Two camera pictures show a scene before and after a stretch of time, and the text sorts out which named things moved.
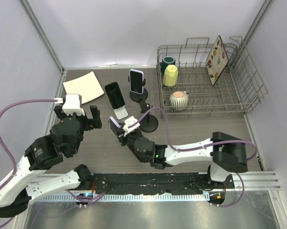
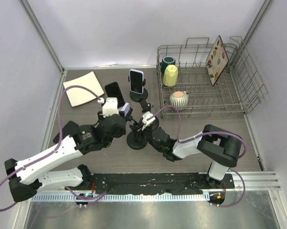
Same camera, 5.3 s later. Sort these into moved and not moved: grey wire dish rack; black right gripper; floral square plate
Moved: black right gripper
Not moved: grey wire dish rack; floral square plate
